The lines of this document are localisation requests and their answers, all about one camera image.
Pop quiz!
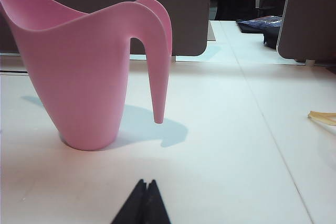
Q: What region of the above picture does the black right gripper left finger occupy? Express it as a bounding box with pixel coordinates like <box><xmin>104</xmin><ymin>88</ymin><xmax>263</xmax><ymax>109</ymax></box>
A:
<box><xmin>110</xmin><ymin>179</ymin><xmax>149</xmax><ymax>224</ymax></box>

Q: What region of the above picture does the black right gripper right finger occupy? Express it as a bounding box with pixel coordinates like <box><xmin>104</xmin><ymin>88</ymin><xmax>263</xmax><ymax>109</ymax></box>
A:
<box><xmin>143</xmin><ymin>179</ymin><xmax>172</xmax><ymax>224</ymax></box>

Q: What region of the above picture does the pink plastic watering can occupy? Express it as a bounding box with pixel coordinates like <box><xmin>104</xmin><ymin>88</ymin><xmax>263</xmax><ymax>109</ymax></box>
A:
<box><xmin>0</xmin><ymin>0</ymin><xmax>173</xmax><ymax>152</ymax></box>

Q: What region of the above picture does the grey divider panel left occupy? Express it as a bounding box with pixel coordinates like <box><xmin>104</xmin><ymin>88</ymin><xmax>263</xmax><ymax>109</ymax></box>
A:
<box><xmin>0</xmin><ymin>0</ymin><xmax>213</xmax><ymax>57</ymax></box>

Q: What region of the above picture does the grey divider panel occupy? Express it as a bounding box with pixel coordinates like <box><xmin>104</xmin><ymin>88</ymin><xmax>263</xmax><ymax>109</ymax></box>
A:
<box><xmin>0</xmin><ymin>0</ymin><xmax>213</xmax><ymax>57</ymax></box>
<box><xmin>276</xmin><ymin>0</ymin><xmax>336</xmax><ymax>65</ymax></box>

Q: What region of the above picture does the black round cushion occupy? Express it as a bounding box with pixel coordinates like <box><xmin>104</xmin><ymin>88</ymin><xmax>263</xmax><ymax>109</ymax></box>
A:
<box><xmin>263</xmin><ymin>26</ymin><xmax>281</xmax><ymax>49</ymax></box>

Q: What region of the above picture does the blue patterned cloth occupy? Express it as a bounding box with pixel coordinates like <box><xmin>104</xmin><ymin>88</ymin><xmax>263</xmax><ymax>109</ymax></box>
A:
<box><xmin>236</xmin><ymin>15</ymin><xmax>284</xmax><ymax>35</ymax></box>

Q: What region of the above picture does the grey divider panel right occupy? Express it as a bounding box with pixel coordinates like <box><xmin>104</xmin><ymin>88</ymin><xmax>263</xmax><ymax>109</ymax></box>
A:
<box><xmin>276</xmin><ymin>0</ymin><xmax>336</xmax><ymax>65</ymax></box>

